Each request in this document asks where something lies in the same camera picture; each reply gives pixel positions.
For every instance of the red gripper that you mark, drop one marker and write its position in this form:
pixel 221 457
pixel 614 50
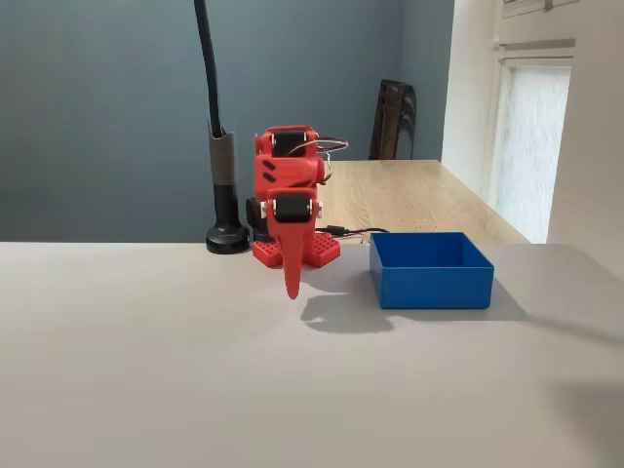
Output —
pixel 292 207

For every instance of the red robot arm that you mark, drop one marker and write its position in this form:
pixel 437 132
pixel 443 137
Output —
pixel 287 170

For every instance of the blue plastic bin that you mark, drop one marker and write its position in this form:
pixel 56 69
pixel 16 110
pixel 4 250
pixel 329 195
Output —
pixel 434 287

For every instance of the black gooseneck stand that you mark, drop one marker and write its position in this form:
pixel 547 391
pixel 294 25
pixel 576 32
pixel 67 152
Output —
pixel 224 234

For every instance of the grey sleeve on stand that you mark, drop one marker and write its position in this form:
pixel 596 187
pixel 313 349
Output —
pixel 222 161

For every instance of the wooden table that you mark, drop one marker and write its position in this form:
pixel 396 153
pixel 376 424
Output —
pixel 414 195

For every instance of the dark wooden chair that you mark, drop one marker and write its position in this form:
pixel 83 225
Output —
pixel 390 122

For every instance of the white framed window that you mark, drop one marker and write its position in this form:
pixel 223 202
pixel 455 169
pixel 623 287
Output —
pixel 531 146

